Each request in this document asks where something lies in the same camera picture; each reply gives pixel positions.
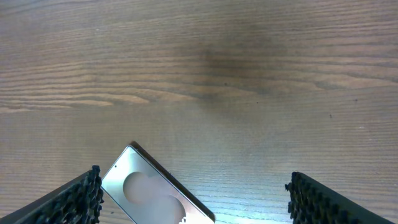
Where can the Galaxy smartphone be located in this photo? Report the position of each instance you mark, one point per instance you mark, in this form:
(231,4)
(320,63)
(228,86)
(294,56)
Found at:
(148,194)

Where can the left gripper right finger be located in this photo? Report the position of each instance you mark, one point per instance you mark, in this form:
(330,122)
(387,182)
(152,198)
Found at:
(314,203)

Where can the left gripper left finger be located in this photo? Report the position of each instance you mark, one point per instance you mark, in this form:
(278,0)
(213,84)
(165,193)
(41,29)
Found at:
(76,202)

